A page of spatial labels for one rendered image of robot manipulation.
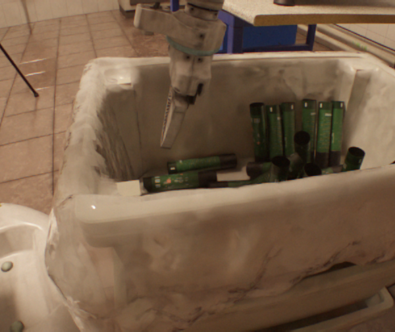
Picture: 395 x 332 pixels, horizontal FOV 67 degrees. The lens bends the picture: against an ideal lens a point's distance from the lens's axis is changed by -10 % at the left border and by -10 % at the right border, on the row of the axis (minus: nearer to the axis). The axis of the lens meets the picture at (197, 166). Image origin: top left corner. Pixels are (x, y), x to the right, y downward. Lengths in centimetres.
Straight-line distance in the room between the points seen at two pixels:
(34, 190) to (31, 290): 78
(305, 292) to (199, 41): 41
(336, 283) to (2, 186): 139
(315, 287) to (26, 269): 61
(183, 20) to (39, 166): 125
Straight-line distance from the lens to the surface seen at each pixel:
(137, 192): 35
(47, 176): 155
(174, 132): 56
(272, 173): 52
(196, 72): 50
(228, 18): 86
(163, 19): 49
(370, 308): 84
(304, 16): 80
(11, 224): 83
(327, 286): 57
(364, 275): 60
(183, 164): 69
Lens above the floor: 91
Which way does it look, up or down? 39 degrees down
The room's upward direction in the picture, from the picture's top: straight up
